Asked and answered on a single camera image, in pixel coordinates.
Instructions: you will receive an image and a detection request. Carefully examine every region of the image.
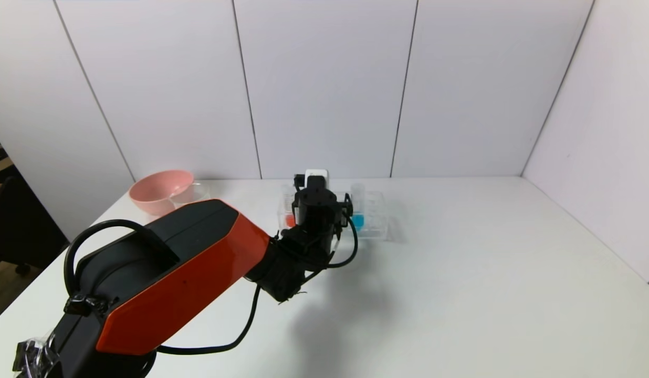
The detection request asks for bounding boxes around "clear glass beaker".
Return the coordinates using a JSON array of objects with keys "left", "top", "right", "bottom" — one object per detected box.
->
[{"left": 170, "top": 181, "right": 211, "bottom": 206}]

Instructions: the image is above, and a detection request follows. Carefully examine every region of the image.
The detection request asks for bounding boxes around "clear graduated plastic test tube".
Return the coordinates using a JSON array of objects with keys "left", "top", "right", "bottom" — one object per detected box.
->
[{"left": 351, "top": 183, "right": 367, "bottom": 232}]

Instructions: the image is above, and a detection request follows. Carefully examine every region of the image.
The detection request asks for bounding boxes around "pink bowl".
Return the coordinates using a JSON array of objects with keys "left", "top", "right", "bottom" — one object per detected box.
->
[{"left": 129, "top": 169, "right": 195, "bottom": 216}]

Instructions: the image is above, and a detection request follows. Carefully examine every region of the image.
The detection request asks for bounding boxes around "red liquid test tube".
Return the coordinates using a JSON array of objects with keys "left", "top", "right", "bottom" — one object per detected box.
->
[{"left": 282, "top": 184, "right": 299, "bottom": 229}]

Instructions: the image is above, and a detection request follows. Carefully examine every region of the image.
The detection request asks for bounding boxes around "black office chair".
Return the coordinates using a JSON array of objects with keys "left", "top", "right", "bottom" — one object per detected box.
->
[{"left": 0, "top": 136, "right": 70, "bottom": 276}]

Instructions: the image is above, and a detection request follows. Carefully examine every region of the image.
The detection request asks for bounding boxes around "long thin black cable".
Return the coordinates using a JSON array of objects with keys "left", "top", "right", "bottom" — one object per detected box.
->
[{"left": 156, "top": 286, "right": 262, "bottom": 355}]

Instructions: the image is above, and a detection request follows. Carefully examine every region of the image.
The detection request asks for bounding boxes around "clear acrylic test tube rack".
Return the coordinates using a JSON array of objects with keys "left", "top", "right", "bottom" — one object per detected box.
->
[{"left": 277, "top": 190, "right": 389, "bottom": 241}]

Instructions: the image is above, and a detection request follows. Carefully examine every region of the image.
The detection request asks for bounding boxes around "thick black cable loop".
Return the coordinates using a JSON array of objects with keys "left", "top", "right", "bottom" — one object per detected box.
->
[{"left": 65, "top": 219, "right": 165, "bottom": 300}]

